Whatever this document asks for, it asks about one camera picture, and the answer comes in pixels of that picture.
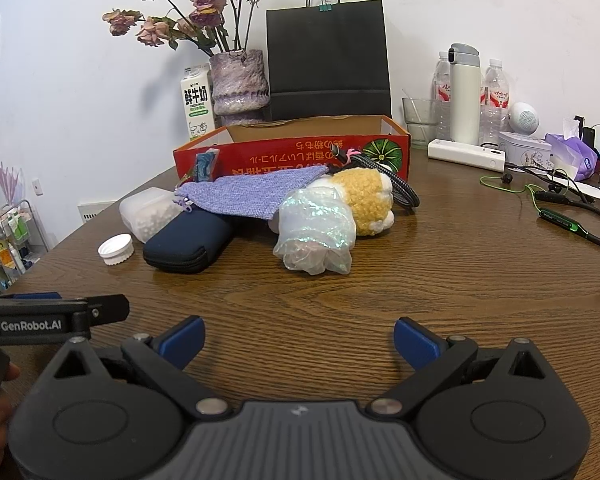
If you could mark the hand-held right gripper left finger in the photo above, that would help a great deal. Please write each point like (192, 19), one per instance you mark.
(184, 342)

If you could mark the green black neckband earphones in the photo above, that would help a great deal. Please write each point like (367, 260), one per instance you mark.
(555, 212)

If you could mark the green binder clip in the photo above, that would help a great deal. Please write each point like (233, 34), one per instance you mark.
(325, 5)

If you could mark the wooden desktop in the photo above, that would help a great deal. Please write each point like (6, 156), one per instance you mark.
(330, 285)

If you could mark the navy zip case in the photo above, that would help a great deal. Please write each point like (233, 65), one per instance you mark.
(185, 245)

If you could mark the small blue patterned object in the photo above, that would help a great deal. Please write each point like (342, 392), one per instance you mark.
(204, 166)

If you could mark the purple fabric pouch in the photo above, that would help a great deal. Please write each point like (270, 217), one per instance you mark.
(250, 192)

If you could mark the white tin box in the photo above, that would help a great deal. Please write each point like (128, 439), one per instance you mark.
(525, 150)

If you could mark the iridescent plastic bag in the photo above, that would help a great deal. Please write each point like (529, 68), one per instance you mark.
(315, 230)

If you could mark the yellow crochet plush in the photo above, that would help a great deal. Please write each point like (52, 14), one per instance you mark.
(370, 200)

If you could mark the black paper bag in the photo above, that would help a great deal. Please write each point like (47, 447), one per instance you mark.
(330, 55)

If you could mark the white wall outlet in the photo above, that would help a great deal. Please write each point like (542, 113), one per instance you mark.
(38, 187)

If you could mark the white bottle cap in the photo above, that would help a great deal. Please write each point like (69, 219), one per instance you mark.
(115, 250)

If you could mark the clear glass cup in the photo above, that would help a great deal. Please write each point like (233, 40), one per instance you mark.
(420, 125)

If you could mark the purple plastic bag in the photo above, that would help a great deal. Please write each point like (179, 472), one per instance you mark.
(575, 157)

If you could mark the black charger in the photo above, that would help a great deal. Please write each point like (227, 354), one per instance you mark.
(587, 135)

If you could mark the purple flower wall decal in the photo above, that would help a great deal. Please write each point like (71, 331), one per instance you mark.
(7, 177)

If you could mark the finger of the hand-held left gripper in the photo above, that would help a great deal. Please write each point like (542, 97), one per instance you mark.
(110, 310)
(37, 296)

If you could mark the white green milk carton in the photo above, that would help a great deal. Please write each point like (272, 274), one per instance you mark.
(196, 105)

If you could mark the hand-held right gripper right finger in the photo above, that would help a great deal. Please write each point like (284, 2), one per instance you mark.
(416, 344)

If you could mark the translucent plastic box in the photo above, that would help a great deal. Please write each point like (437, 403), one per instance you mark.
(145, 215)

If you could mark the white thermos bottle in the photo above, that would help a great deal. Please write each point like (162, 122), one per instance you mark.
(465, 100)

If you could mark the white round speaker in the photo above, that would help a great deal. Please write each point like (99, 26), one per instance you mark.
(524, 119)

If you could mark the orange cardboard box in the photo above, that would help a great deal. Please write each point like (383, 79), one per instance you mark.
(280, 152)

